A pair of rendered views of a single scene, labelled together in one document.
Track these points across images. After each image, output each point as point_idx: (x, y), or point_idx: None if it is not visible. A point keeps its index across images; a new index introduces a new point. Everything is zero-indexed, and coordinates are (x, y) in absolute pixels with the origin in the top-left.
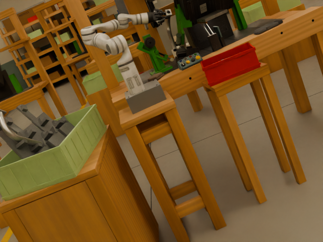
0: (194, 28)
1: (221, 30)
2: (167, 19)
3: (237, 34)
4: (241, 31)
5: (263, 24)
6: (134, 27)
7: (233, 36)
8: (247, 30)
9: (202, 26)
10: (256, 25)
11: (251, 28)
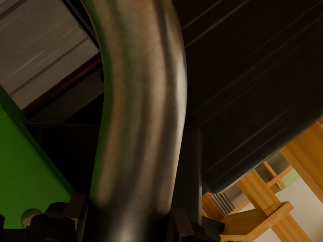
0: (74, 17)
1: (73, 18)
2: (107, 139)
3: (45, 23)
4: (71, 21)
5: (42, 86)
6: None
7: (33, 16)
8: (36, 55)
9: (83, 30)
10: (81, 54)
11: (55, 54)
